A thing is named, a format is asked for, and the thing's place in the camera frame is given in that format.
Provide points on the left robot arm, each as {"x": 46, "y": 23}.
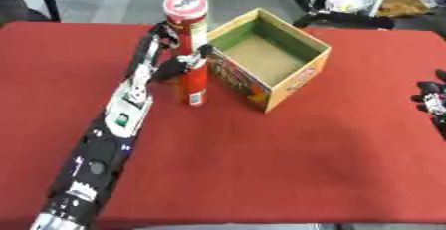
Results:
{"x": 104, "y": 147}

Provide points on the red cylindrical can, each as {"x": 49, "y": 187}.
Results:
{"x": 190, "y": 41}

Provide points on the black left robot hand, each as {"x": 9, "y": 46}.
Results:
{"x": 168, "y": 66}

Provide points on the open cardboard box green inside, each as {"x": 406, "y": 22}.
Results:
{"x": 270, "y": 59}

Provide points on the black tripod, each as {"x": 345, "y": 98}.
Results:
{"x": 334, "y": 11}

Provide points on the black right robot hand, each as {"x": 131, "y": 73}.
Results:
{"x": 432, "y": 99}

